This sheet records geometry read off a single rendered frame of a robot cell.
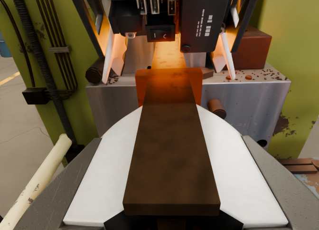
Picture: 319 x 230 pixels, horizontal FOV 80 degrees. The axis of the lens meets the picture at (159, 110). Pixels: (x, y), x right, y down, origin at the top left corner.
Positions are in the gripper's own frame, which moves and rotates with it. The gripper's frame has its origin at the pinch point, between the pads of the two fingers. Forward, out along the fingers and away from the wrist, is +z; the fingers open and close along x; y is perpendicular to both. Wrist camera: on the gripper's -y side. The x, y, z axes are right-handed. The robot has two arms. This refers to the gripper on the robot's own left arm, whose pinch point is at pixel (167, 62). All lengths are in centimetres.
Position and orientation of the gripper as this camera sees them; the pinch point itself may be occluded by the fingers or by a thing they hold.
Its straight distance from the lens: 21.4
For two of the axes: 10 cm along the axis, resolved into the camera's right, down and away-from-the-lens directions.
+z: 0.6, 4.6, 8.8
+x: 10.0, -0.2, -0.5
